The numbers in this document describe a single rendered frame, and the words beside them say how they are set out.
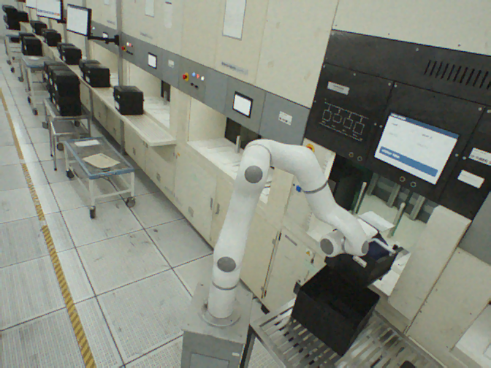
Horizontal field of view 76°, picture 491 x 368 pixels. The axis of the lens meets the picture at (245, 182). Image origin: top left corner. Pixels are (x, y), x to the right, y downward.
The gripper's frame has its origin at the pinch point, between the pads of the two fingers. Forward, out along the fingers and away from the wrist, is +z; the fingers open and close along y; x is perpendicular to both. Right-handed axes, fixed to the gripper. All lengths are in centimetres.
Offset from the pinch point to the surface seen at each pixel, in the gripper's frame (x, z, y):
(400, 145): 31.3, 14.9, -9.2
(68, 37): -22, 8, -650
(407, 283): -21.9, 10.4, 19.3
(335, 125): 28, 15, -44
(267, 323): -50, -39, -10
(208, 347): -59, -64, -18
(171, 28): 48, 13, -232
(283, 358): -49, -45, 6
